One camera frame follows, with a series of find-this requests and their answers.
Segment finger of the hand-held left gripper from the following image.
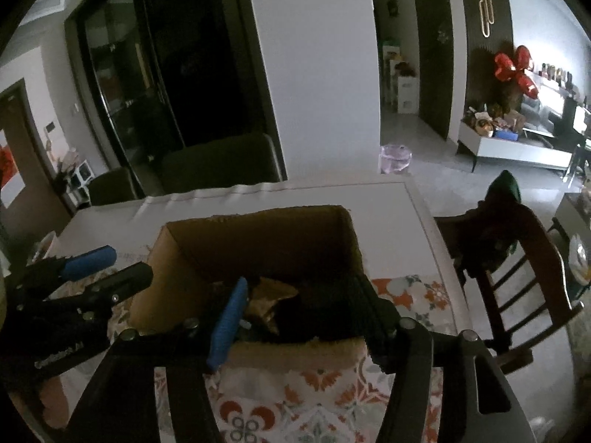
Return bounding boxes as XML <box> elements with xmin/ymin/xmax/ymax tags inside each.
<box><xmin>68</xmin><ymin>262</ymin><xmax>154</xmax><ymax>315</ymax></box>
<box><xmin>18</xmin><ymin>245</ymin><xmax>117</xmax><ymax>297</ymax></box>

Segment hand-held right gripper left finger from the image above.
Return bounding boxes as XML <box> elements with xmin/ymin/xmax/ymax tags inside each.
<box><xmin>67</xmin><ymin>277</ymin><xmax>250</xmax><ymax>443</ymax></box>

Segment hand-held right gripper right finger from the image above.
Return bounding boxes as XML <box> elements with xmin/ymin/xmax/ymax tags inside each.
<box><xmin>346</xmin><ymin>274</ymin><xmax>541</xmax><ymax>443</ymax></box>

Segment dark green snack packet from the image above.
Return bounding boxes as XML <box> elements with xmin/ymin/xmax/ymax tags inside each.
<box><xmin>277</xmin><ymin>281</ymin><xmax>365</xmax><ymax>343</ymax></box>

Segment brown cardboard box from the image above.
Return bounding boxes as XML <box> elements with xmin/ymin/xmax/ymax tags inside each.
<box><xmin>129</xmin><ymin>205</ymin><xmax>370</xmax><ymax>372</ymax></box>

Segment dark upholstered chair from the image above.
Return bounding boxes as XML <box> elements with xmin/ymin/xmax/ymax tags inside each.
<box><xmin>88</xmin><ymin>166</ymin><xmax>139</xmax><ymax>206</ymax></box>
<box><xmin>159</xmin><ymin>131</ymin><xmax>284</xmax><ymax>195</ymax></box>

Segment small white cube shelf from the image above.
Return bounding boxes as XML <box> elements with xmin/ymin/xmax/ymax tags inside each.
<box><xmin>60</xmin><ymin>159</ymin><xmax>95</xmax><ymax>205</ymax></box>

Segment red floral patterned tablecloth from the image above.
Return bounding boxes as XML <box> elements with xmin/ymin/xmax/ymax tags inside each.
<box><xmin>106</xmin><ymin>274</ymin><xmax>458</xmax><ymax>443</ymax></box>

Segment brown wooden door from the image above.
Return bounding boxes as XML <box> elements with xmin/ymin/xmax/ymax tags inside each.
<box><xmin>0</xmin><ymin>78</ymin><xmax>75</xmax><ymax>241</ymax></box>

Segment dark clothing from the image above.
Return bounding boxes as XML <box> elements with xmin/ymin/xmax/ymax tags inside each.
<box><xmin>455</xmin><ymin>200</ymin><xmax>525</xmax><ymax>271</ymax></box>

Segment bin with lilac bag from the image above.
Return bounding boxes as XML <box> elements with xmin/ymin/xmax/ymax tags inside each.
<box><xmin>379</xmin><ymin>144</ymin><xmax>411</xmax><ymax>175</ymax></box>

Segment wooden slatted chair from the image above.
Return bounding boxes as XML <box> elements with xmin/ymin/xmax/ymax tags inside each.
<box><xmin>434</xmin><ymin>203</ymin><xmax>585</xmax><ymax>374</ymax></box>

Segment green cloth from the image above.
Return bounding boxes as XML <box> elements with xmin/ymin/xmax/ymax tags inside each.
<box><xmin>485</xmin><ymin>170</ymin><xmax>522</xmax><ymax>206</ymax></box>

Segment dark glass sliding door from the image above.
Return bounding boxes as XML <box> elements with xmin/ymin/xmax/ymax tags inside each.
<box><xmin>65</xmin><ymin>0</ymin><xmax>278</xmax><ymax>188</ymax></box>

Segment white low cabinet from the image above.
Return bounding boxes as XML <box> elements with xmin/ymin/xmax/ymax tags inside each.
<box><xmin>457</xmin><ymin>117</ymin><xmax>573</xmax><ymax>174</ymax></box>

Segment white storage shelf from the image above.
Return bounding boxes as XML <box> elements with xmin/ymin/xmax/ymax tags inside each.
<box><xmin>381</xmin><ymin>39</ymin><xmax>420</xmax><ymax>114</ymax></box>

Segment grey side table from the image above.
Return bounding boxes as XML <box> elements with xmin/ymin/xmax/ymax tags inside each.
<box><xmin>554</xmin><ymin>191</ymin><xmax>591</xmax><ymax>241</ymax></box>

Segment red foil balloons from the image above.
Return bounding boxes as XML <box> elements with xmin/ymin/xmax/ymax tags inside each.
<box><xmin>494</xmin><ymin>45</ymin><xmax>539</xmax><ymax>99</ymax></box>

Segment red and white wall poster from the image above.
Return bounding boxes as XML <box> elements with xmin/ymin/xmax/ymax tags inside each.
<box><xmin>0</xmin><ymin>131</ymin><xmax>26</xmax><ymax>208</ymax></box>

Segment gold wall ornament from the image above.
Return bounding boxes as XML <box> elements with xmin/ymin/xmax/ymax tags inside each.
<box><xmin>478</xmin><ymin>0</ymin><xmax>497</xmax><ymax>38</ymax></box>

